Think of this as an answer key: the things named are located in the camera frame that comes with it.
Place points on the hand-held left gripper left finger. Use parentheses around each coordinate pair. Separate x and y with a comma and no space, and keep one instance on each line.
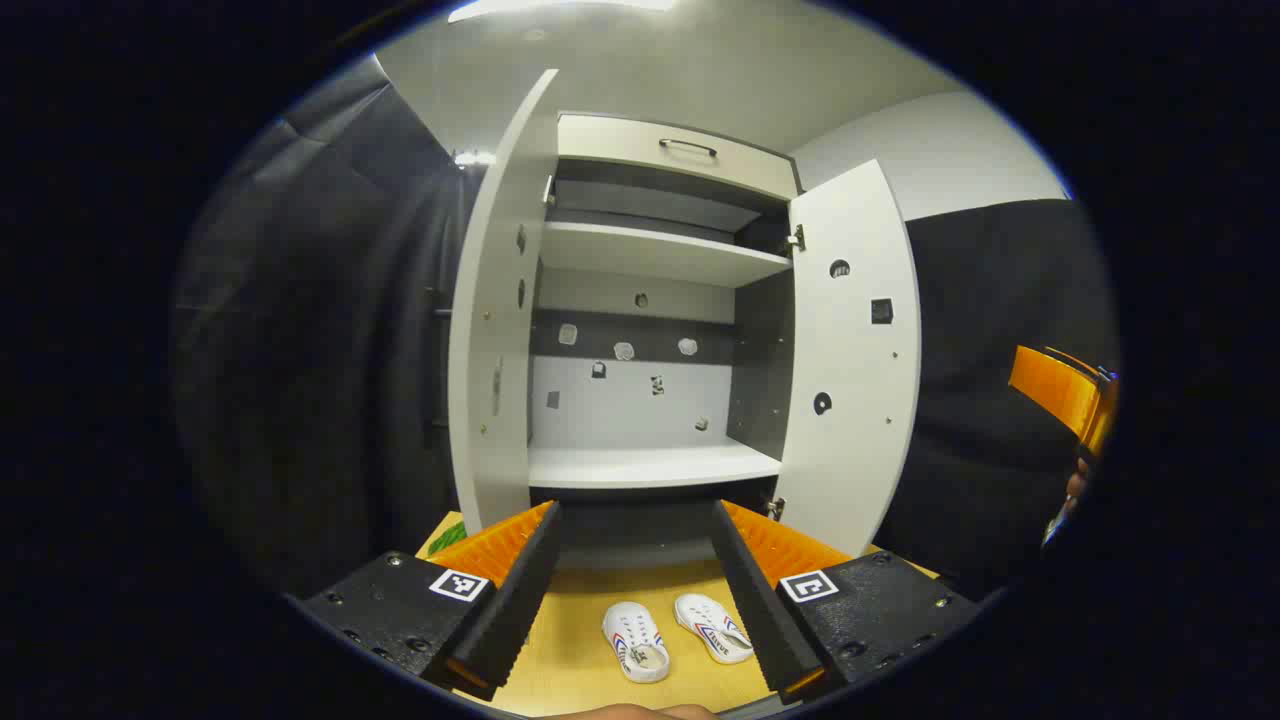
(520,590)

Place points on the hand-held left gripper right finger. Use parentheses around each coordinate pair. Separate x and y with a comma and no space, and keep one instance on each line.
(755,600)

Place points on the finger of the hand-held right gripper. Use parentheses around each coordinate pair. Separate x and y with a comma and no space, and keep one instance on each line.
(1065,395)

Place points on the white shoe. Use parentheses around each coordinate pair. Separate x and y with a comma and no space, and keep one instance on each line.
(635,640)
(712,628)

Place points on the white cabinet door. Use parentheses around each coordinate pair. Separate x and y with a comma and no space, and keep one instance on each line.
(850,450)
(500,300)

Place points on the white shoe cabinet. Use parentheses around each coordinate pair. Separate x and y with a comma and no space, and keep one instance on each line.
(640,410)

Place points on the white cabinet shelf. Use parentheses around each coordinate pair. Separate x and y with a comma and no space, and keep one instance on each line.
(650,250)
(650,465)

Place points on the white cabinet drawer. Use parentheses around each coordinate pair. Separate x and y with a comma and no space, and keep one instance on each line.
(620,145)

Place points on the green object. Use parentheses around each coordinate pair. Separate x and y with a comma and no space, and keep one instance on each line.
(447,538)

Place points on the black backdrop cloth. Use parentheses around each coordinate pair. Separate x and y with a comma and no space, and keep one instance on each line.
(320,350)

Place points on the ceiling light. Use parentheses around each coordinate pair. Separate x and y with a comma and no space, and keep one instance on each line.
(560,8)

